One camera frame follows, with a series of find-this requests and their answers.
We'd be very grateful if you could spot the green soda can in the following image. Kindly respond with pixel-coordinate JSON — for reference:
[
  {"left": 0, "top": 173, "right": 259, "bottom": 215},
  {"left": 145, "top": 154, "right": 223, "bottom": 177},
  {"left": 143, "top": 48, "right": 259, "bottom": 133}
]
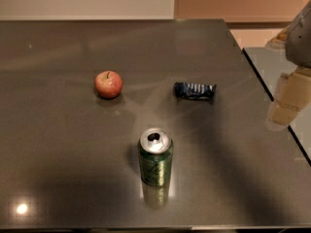
[{"left": 138, "top": 127, "right": 174, "bottom": 186}]

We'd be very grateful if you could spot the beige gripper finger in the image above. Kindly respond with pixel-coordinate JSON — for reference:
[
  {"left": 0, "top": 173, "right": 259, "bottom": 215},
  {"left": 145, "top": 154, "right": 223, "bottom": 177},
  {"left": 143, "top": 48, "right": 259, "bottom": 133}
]
[
  {"left": 265, "top": 66, "right": 311, "bottom": 131},
  {"left": 265, "top": 27, "right": 289, "bottom": 50}
]

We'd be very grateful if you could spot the red apple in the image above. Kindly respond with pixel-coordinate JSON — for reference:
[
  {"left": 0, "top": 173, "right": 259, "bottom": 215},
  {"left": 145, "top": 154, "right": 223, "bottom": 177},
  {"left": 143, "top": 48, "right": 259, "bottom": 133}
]
[{"left": 94, "top": 70, "right": 122, "bottom": 99}]

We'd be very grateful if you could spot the grey side table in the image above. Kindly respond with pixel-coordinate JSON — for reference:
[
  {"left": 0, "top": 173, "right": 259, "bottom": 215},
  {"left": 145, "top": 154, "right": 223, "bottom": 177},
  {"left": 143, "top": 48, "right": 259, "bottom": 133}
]
[{"left": 242, "top": 48, "right": 311, "bottom": 164}]

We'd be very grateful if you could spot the blue snack wrapper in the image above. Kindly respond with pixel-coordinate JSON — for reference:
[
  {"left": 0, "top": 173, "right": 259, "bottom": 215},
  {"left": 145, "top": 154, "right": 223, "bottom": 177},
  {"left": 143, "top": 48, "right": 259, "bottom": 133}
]
[{"left": 174, "top": 83, "right": 217, "bottom": 100}]

